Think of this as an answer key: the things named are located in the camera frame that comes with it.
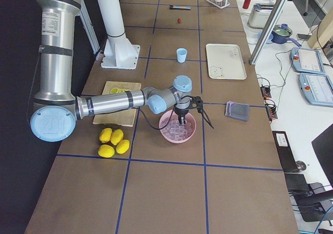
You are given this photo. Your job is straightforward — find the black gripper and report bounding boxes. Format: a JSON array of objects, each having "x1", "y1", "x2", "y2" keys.
[{"x1": 174, "y1": 107, "x2": 189, "y2": 125}]

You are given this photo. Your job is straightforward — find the steel muddler with black tip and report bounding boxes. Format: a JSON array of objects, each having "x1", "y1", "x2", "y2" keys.
[{"x1": 169, "y1": 5, "x2": 191, "y2": 10}]

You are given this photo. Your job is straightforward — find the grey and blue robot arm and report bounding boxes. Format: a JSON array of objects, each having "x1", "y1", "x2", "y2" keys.
[{"x1": 28, "y1": 0, "x2": 192, "y2": 142}]

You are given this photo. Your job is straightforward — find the pile of clear ice cubes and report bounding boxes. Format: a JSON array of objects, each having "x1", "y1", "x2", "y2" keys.
[{"x1": 160, "y1": 115, "x2": 196, "y2": 141}]

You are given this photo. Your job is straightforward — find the light blue cup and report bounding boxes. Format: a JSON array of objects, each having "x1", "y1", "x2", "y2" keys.
[{"x1": 176, "y1": 48, "x2": 188, "y2": 63}]

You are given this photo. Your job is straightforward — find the pink bowl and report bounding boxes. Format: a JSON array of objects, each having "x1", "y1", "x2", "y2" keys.
[{"x1": 159, "y1": 110, "x2": 196, "y2": 144}]

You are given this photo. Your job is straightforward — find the wooden cutting board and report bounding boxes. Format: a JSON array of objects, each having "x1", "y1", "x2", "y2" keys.
[{"x1": 93, "y1": 81, "x2": 142, "y2": 127}]

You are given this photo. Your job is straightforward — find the grey folded cloth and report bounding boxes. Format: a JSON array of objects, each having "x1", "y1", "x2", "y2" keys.
[{"x1": 225, "y1": 101, "x2": 250, "y2": 122}]

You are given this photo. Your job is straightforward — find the lemon slices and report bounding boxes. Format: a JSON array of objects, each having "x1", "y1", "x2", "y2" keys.
[{"x1": 109, "y1": 87, "x2": 130, "y2": 94}]

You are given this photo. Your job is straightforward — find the cream bear tray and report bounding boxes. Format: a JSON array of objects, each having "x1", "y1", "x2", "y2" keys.
[{"x1": 206, "y1": 44, "x2": 247, "y2": 80}]

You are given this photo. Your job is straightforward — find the orange power strip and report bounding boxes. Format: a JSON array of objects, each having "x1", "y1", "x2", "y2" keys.
[{"x1": 260, "y1": 85, "x2": 278, "y2": 122}]

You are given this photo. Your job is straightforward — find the blue bowl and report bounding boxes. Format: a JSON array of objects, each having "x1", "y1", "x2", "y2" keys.
[{"x1": 257, "y1": 31, "x2": 274, "y2": 45}]

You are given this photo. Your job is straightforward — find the blue saucepan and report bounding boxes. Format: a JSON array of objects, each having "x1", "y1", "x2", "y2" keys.
[{"x1": 272, "y1": 23, "x2": 301, "y2": 47}]

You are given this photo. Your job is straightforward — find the cream toaster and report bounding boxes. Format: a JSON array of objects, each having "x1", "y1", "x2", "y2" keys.
[{"x1": 248, "y1": 3, "x2": 274, "y2": 29}]

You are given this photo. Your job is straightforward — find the teach pendant tablet far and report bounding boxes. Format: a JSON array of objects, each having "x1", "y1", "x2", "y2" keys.
[{"x1": 290, "y1": 47, "x2": 325, "y2": 74}]

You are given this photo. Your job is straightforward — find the teach pendant tablet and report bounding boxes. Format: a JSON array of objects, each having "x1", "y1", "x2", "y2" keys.
[
  {"x1": 290, "y1": 47, "x2": 325, "y2": 74},
  {"x1": 299, "y1": 73, "x2": 332, "y2": 107}
]

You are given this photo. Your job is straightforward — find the teach pendant tablet near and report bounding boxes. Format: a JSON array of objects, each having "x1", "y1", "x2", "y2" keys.
[{"x1": 299, "y1": 73, "x2": 332, "y2": 107}]

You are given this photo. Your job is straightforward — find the black monitor stand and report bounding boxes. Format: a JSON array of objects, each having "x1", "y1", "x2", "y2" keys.
[{"x1": 294, "y1": 126, "x2": 333, "y2": 222}]

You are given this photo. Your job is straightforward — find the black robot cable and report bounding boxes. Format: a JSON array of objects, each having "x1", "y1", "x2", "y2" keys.
[{"x1": 142, "y1": 95, "x2": 215, "y2": 131}]

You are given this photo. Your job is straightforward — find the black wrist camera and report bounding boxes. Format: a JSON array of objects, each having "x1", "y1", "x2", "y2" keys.
[{"x1": 188, "y1": 96, "x2": 203, "y2": 114}]

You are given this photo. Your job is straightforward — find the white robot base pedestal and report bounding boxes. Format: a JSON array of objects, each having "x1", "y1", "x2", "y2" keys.
[{"x1": 97, "y1": 0, "x2": 140, "y2": 70}]

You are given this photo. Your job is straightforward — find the aluminium frame post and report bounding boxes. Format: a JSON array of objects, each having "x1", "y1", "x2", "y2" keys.
[{"x1": 249, "y1": 0, "x2": 287, "y2": 65}]

